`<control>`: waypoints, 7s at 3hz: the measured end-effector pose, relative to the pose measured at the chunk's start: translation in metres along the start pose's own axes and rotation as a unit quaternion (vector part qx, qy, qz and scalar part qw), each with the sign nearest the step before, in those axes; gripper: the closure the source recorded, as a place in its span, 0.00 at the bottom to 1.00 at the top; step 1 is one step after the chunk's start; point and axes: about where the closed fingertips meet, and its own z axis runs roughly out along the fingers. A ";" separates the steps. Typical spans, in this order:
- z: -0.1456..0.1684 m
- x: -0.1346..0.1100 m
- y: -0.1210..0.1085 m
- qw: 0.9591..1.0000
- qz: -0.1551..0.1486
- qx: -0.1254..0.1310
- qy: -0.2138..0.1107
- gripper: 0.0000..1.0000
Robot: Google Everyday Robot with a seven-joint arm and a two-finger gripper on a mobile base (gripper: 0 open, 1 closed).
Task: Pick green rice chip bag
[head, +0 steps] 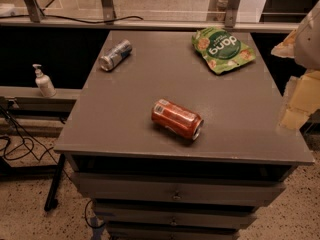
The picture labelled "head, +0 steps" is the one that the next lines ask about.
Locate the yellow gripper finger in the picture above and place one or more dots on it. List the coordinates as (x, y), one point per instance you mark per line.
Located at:
(301, 99)
(285, 49)

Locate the green rice chip bag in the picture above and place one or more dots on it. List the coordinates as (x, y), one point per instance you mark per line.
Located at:
(221, 50)

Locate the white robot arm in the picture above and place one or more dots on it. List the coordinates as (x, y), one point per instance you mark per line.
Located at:
(307, 42)

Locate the red soda can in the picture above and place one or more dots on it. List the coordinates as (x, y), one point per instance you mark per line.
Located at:
(177, 119)

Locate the grey drawer cabinet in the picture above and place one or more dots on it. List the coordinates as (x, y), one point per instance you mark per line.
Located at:
(167, 150)

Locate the silver blue drink can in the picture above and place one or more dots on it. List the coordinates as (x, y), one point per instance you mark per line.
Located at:
(115, 55)

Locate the white pump sanitizer bottle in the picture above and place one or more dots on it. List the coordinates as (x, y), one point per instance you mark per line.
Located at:
(44, 82)

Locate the black stand leg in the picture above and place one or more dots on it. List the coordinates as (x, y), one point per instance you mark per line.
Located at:
(51, 201)

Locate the metal window frame rail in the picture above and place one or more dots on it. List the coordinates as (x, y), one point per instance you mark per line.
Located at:
(180, 15)

